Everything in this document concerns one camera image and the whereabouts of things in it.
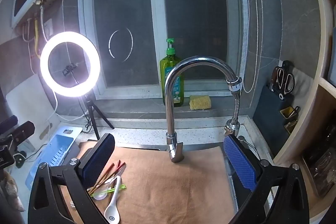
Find white power cable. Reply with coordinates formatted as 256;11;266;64
47;90;88;125

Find yellow holder cup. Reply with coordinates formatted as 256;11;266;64
285;120;299;134
280;106;300;120

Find dark knife handle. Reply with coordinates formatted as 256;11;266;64
269;67;279;91

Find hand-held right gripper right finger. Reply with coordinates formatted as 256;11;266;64
223;134;309;224

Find grey-blue knife holder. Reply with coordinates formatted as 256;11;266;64
253;80;295;136

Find green plastic spoon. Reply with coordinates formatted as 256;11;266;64
90;185;127;197

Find black power adapter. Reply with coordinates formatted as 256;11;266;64
14;151;27;168

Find white cutting board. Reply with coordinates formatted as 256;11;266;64
5;74;61;151

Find white-framed window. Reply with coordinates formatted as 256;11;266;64
79;0;246;102

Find green dish soap bottle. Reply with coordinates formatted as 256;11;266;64
160;38;184;107

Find metal bead chain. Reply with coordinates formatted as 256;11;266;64
241;0;260;94

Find flexible metal faucet sprayer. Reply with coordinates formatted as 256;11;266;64
224;77;243;138

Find white wall socket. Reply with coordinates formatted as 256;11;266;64
44;19;53;36

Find yellow sponge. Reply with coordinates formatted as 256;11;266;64
189;95;212;110

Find brown towel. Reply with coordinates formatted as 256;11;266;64
60;141;237;224

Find yellow gas pipe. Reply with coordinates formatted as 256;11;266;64
34;18;40;58

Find person's left hand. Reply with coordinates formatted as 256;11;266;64
4;177;25;212

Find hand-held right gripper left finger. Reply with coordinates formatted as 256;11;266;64
28;133;116;224

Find chrome faucet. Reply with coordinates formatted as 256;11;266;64
165;56;242;164

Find black-handled scissors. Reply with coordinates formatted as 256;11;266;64
276;67;295;100

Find blue plastic basket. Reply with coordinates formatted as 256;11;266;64
25;127;83;191

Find white ceramic spoon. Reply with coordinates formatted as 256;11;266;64
104;175;122;223

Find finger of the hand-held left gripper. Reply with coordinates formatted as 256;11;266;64
12;121;35;147
0;116;18;134

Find black cable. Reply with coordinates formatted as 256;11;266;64
83;114;95;133

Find clear plastic spoon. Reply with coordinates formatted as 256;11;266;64
94;173;123;200

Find flexible metal heater hose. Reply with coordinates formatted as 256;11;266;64
39;4;51;41

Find black tripod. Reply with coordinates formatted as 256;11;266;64
83;94;115;140

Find red-tipped wooden chopstick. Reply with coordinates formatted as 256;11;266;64
94;166;127;191
101;163;115;180
92;163;126;193
89;160;122;191

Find white ring light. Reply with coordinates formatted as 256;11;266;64
40;31;101;97

